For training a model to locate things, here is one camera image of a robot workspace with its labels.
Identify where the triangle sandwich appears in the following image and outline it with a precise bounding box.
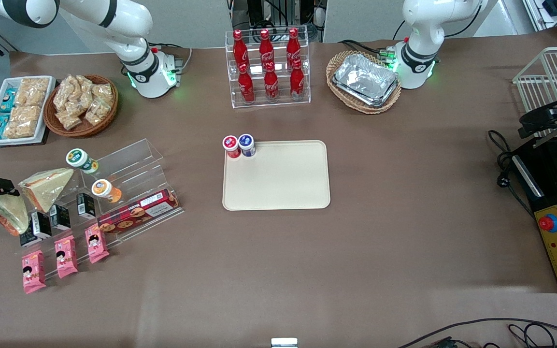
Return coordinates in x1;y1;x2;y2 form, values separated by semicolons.
17;168;75;214
0;193;30;237

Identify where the beige plastic tray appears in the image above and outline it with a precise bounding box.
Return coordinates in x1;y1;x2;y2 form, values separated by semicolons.
222;140;331;212

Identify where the aluminium foil tray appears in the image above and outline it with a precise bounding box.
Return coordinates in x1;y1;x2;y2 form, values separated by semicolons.
332;53;400;107

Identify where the small black carton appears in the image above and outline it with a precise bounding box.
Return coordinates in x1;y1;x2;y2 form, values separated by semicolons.
19;221;42;247
48;203;71;231
76;192;97;219
31;210;52;240

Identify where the clear bag of crackers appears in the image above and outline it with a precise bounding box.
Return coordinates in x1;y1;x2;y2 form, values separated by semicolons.
4;105;43;140
16;77;50;107

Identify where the green gum jar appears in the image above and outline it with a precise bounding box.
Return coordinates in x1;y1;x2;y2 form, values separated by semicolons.
66;148;100;175

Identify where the pink snack packet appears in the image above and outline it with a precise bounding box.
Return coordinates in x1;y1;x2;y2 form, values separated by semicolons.
85;223;110;264
54;235;79;279
22;249;47;295

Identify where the white rectangular dish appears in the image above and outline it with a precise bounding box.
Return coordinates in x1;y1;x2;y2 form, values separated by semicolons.
0;75;57;146

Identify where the clear bag of fried snacks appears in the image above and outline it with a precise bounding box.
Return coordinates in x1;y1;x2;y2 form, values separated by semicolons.
76;74;95;105
92;83;115;105
56;110;84;131
53;76;79;113
84;99;111;126

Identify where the brown wicker snack basket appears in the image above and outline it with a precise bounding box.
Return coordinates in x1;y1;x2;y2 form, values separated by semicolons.
43;73;119;139

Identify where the orange gum jar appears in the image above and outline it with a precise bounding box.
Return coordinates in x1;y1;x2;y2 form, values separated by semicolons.
91;178;123;204

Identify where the clear acrylic tiered stand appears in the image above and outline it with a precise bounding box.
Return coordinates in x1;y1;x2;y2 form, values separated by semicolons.
19;138;185;279

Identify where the red cookie box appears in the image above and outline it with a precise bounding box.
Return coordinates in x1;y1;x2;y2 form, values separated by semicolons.
97;189;181;235

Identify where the red gum jar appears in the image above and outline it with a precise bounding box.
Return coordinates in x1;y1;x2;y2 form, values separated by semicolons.
222;135;242;159

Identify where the blue gum jar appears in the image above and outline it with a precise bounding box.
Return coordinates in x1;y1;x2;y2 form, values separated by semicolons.
238;134;257;158

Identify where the red cola bottle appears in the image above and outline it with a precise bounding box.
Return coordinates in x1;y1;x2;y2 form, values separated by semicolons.
237;62;256;104
263;61;280;102
289;58;306;100
232;29;249;69
258;29;275;66
286;27;302;64

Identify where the clear acrylic bottle rack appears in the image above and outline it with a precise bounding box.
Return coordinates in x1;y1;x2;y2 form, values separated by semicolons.
225;25;312;109

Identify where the black equipment stand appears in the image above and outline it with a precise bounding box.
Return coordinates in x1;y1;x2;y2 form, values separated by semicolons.
229;0;328;42

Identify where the tan wicker basket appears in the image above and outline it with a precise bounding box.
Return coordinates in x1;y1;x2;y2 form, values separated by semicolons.
326;50;402;115

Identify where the black sealing machine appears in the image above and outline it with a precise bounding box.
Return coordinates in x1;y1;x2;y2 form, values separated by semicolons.
509;134;557;294

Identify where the grey arm base cable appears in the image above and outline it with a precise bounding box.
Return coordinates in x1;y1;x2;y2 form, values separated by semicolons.
150;44;193;74

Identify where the black arm base cable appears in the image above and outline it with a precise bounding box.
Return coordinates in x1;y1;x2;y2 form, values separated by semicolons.
338;39;396;61

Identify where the black power cable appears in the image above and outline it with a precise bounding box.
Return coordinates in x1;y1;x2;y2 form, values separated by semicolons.
488;129;536;219

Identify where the black machine lever handle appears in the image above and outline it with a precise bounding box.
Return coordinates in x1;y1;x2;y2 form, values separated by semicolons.
518;84;557;139

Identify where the white wire basket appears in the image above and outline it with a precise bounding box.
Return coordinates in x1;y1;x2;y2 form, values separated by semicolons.
512;45;557;141

